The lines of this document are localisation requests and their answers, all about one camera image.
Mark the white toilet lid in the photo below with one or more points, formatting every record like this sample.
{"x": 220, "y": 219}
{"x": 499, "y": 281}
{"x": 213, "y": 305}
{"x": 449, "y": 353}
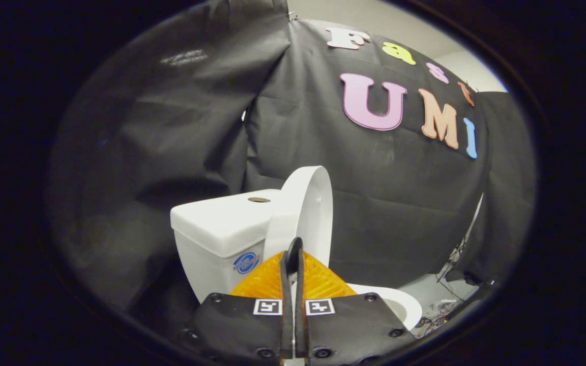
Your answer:
{"x": 308, "y": 213}

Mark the white toilet seat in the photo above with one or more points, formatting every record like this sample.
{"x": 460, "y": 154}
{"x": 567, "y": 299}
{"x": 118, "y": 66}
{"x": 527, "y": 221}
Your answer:
{"x": 374, "y": 291}

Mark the black backdrop cloth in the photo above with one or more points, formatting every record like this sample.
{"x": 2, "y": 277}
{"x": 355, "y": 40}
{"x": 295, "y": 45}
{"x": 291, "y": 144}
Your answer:
{"x": 196, "y": 127}

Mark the white toilet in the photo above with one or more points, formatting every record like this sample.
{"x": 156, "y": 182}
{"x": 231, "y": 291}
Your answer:
{"x": 206, "y": 274}

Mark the dark floor box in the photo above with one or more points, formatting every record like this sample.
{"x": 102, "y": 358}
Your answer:
{"x": 476, "y": 300}

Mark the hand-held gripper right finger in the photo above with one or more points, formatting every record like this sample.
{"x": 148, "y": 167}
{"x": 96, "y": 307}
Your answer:
{"x": 349, "y": 325}

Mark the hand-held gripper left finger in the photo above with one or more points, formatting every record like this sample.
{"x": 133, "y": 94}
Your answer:
{"x": 242, "y": 325}

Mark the white toilet tank cover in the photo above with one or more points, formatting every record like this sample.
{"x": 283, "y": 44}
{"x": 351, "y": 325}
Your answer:
{"x": 222, "y": 218}

